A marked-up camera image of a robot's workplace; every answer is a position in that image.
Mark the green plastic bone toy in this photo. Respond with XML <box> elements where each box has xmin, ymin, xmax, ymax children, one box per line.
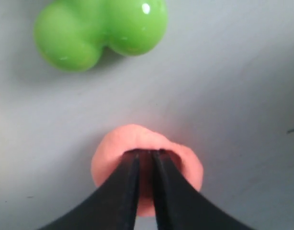
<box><xmin>34</xmin><ymin>0</ymin><xmax>168</xmax><ymax>71</ymax></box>

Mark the orange play dough ball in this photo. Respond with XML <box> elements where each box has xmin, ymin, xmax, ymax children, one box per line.
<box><xmin>91</xmin><ymin>124</ymin><xmax>204</xmax><ymax>217</ymax></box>

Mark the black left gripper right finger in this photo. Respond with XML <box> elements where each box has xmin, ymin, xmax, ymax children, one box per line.
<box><xmin>152</xmin><ymin>149</ymin><xmax>250</xmax><ymax>230</ymax></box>

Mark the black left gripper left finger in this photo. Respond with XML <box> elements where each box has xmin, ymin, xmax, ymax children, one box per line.
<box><xmin>43</xmin><ymin>150</ymin><xmax>140</xmax><ymax>230</ymax></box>

